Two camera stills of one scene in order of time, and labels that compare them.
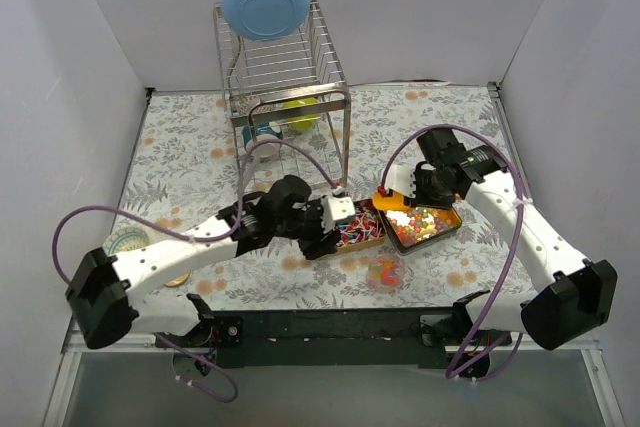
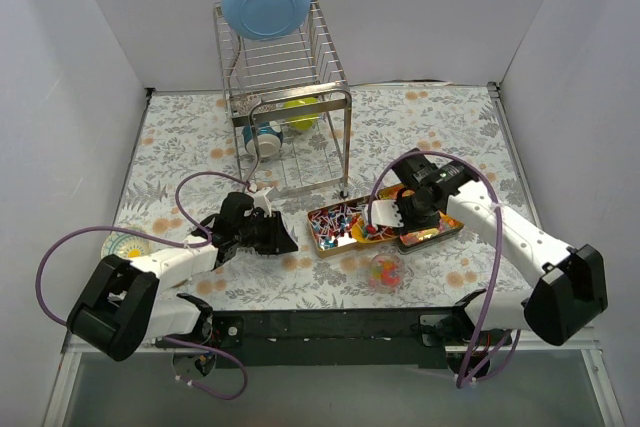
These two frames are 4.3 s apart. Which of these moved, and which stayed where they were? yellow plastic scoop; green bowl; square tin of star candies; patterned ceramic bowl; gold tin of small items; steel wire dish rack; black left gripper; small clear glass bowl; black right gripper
Moved: black right gripper; black left gripper; yellow plastic scoop
Stayed: steel wire dish rack; patterned ceramic bowl; square tin of star candies; green bowl; small clear glass bowl; gold tin of small items
